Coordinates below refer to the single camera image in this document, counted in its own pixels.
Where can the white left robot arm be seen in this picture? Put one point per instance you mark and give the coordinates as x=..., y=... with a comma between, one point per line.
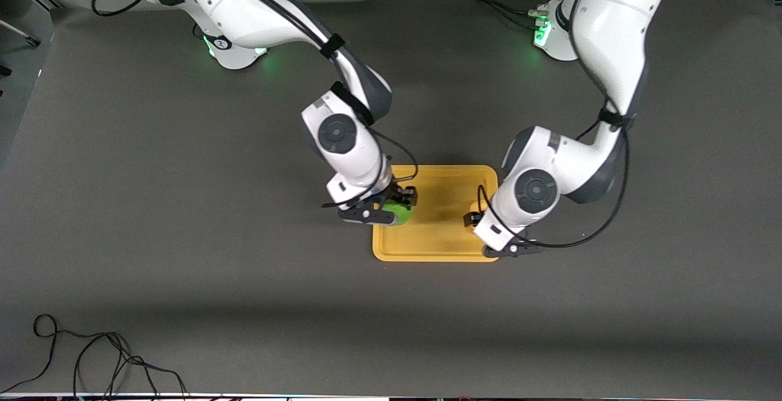
x=611, y=34

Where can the dark grey table mat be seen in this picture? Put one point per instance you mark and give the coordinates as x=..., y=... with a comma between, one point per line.
x=183, y=236

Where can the green apple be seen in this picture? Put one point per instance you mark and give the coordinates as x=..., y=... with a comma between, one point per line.
x=400, y=213

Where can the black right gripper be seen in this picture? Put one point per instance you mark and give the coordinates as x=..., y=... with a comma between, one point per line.
x=400, y=194

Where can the orange plastic tray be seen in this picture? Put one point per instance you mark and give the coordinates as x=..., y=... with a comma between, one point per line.
x=440, y=230

